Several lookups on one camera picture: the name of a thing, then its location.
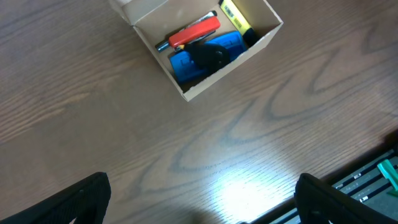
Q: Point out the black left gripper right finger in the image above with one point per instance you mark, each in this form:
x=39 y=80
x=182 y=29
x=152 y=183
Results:
x=319 y=203

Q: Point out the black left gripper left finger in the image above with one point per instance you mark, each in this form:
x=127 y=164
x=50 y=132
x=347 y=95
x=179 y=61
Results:
x=83 y=202

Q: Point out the blue plastic eraser holder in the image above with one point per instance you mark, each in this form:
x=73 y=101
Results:
x=184 y=68

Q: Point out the black correction tape dispenser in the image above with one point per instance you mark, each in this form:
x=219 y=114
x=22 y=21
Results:
x=211 y=57

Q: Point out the yellow highlighter pen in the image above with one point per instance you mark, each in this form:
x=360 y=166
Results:
x=239 y=21

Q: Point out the brown cardboard box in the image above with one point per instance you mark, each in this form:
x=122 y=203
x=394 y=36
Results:
x=154 y=20

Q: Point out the orange stapler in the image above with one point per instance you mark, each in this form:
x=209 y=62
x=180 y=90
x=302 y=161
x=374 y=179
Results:
x=195 y=31

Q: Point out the black whiteboard marker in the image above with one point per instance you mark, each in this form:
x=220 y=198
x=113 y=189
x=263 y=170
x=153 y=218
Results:
x=164 y=44

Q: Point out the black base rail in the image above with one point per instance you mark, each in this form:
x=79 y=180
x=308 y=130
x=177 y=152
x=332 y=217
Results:
x=364 y=182

